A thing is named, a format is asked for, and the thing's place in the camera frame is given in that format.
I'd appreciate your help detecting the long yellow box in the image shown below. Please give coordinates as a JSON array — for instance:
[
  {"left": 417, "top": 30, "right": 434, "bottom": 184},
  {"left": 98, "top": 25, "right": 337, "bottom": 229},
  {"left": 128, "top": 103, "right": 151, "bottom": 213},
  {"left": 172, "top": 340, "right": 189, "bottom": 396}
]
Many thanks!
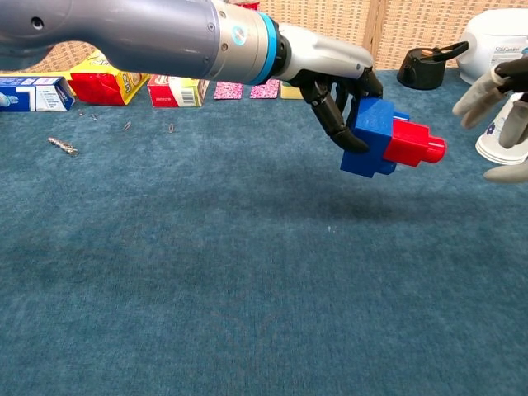
[{"left": 0, "top": 71, "right": 72, "bottom": 80}]

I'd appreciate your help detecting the white paper cup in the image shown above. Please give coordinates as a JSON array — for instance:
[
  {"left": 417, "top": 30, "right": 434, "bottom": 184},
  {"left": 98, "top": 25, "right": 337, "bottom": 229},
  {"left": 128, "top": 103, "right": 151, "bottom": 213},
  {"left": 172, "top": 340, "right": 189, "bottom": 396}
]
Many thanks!
[{"left": 474, "top": 92, "right": 528, "bottom": 167}]

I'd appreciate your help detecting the yellow red Lipo box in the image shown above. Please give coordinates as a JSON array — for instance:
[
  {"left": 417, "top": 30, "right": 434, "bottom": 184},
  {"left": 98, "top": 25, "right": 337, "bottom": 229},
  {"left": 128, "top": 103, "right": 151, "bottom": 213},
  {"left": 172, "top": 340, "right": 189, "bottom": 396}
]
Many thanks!
[{"left": 68, "top": 49, "right": 151, "bottom": 107}]

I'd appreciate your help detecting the blue toothpaste box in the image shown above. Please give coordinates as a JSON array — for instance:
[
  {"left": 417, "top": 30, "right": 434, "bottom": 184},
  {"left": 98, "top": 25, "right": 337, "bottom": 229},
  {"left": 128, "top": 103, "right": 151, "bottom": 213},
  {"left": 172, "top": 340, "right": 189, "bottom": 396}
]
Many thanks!
[{"left": 0, "top": 75, "right": 77, "bottom": 114}]

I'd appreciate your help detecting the green and yellow sponge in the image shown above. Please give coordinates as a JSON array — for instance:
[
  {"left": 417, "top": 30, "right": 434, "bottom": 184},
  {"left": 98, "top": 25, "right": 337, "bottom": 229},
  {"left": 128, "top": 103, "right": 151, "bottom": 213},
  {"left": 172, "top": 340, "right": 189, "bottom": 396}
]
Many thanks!
[{"left": 280, "top": 79, "right": 307, "bottom": 101}]

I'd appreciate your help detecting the blue toy block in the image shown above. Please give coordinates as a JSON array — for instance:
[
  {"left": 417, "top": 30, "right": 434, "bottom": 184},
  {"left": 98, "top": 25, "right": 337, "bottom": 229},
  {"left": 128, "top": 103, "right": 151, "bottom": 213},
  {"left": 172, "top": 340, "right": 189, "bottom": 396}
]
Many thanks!
[{"left": 339, "top": 97, "right": 411, "bottom": 180}]

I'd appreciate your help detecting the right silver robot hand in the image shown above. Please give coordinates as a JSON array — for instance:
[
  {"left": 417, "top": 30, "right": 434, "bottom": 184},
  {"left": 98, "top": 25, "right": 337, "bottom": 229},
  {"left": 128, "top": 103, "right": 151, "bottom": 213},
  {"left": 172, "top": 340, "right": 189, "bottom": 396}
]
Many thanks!
[{"left": 451, "top": 56, "right": 528, "bottom": 185}]

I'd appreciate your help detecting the blue carpet table cover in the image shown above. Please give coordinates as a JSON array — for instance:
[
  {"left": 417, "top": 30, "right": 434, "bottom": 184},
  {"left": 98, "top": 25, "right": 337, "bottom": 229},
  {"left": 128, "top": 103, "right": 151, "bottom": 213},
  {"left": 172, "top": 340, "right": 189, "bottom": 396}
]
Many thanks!
[{"left": 0, "top": 68, "right": 528, "bottom": 396}]

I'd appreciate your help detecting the red toy block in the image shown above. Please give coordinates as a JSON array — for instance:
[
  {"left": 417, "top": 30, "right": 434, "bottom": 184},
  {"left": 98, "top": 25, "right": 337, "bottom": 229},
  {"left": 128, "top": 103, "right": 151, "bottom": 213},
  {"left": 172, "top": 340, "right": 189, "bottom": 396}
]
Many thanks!
[{"left": 383, "top": 118, "right": 448, "bottom": 168}]

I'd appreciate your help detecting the pink patterned card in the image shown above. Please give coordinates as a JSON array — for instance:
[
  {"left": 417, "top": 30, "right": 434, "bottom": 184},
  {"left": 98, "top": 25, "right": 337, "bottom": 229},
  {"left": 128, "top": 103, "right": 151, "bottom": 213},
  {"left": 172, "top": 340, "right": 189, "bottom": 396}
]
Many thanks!
[{"left": 249, "top": 78, "right": 281, "bottom": 101}]

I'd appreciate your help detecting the red snack box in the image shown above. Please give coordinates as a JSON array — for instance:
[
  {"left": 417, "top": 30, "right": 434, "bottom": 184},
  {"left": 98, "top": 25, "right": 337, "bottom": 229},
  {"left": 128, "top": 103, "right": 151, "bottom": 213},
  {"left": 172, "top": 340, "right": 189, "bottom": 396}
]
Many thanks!
[{"left": 146, "top": 73, "right": 211, "bottom": 109}]

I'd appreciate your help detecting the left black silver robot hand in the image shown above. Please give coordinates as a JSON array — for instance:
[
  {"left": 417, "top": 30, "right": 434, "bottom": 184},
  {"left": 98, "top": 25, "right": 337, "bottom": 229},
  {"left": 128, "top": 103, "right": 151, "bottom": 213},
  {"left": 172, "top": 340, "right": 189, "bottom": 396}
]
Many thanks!
[{"left": 274, "top": 23, "right": 384, "bottom": 155}]

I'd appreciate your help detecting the silver foil wrapped stick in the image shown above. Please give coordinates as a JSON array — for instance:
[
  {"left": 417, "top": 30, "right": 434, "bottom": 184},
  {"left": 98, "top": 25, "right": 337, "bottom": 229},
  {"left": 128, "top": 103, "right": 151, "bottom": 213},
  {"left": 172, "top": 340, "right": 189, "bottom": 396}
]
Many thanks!
[{"left": 47, "top": 136, "right": 80, "bottom": 158}]

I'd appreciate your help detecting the woven folding screen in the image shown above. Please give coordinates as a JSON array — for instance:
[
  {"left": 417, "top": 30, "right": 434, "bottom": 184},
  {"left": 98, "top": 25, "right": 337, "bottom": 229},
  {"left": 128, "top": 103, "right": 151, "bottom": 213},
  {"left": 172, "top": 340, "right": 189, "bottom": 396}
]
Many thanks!
[{"left": 24, "top": 0, "right": 528, "bottom": 75}]

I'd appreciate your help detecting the black bottle lid with strap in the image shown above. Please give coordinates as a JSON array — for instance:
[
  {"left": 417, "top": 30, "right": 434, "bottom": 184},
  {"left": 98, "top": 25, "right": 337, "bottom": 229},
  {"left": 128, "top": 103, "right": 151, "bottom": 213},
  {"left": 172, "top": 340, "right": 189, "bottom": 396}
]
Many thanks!
[{"left": 396, "top": 40, "right": 470, "bottom": 92}]

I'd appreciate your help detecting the white round lidded container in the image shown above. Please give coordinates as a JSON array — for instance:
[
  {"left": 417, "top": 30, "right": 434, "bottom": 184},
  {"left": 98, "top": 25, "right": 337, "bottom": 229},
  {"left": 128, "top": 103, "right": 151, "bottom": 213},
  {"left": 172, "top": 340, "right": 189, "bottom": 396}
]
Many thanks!
[{"left": 455, "top": 7, "right": 528, "bottom": 87}]

